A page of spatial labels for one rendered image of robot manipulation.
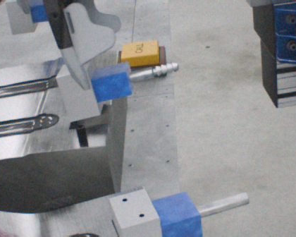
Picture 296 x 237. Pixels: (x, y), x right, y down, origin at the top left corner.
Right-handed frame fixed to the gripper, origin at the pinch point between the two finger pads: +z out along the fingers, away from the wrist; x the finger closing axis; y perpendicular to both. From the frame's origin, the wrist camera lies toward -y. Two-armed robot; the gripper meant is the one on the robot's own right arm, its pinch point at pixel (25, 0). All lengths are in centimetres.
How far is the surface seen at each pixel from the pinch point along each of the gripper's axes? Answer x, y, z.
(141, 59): -0.5, 16.5, 12.1
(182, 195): -43.5, 22.0, 8.2
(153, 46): 2.7, 18.5, 11.4
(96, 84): -31.1, 13.7, 1.2
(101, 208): -42.4, 13.6, 9.5
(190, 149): 104, 21, 95
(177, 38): 214, 20, 95
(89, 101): -31.7, 12.7, 2.9
